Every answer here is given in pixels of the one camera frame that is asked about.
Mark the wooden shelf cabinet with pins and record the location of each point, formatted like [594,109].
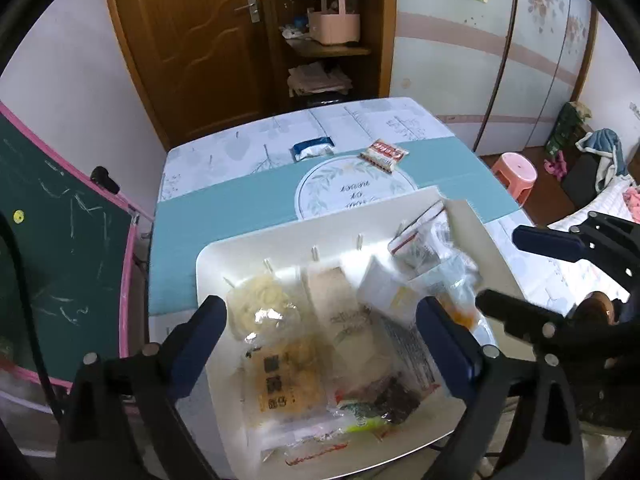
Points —
[385,10]

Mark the orange snack packet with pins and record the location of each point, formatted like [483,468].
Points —
[462,312]

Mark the wooden bedpost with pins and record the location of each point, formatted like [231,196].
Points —
[597,307]

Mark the pink basket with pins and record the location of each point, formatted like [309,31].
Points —
[332,27]

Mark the green chalkboard with pink frame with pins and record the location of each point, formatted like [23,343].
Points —
[50,235]

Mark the dark wafer packet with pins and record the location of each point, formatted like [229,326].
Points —
[395,402]

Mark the brown wooden door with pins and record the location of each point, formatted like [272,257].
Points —
[190,35]

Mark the teal floral tablecloth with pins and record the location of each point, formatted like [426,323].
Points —
[225,200]

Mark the green snack packet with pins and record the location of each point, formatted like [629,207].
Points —
[362,417]

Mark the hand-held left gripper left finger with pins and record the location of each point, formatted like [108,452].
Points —
[200,345]

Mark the pink plastic stool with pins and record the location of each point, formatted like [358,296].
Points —
[515,170]

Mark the blue and white snack packet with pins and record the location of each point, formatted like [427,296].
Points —
[312,149]

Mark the black box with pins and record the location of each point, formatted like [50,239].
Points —
[580,175]

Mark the blue and white towel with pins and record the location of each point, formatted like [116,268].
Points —
[605,150]

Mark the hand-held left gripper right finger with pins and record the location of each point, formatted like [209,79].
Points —
[445,345]

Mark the pink cloth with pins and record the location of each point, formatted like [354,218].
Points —
[555,165]

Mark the beige cracker packet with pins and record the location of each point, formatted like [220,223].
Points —
[340,310]

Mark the yellow cake packet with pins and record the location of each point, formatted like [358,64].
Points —
[285,375]

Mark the green cloth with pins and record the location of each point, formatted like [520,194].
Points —
[567,130]

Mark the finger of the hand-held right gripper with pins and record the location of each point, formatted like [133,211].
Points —
[545,247]
[515,310]

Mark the black clamp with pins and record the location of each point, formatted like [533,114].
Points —
[105,177]

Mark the red and white snack packet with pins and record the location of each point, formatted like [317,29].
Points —
[382,154]

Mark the white plastic tray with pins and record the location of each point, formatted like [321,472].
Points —
[220,270]

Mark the white packet with red trim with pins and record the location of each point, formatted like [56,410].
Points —
[415,247]

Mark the stack of papers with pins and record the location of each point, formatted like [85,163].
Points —
[317,77]

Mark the round cracker clear packet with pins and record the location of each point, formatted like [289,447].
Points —
[257,300]

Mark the grey printed snack packet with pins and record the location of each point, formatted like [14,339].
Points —
[410,355]

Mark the pale wardrobe with pink stripes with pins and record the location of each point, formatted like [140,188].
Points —
[450,75]

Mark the white and yellow snack packet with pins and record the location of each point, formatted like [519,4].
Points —
[385,290]

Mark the checkered bed blanket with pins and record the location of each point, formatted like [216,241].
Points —
[555,280]

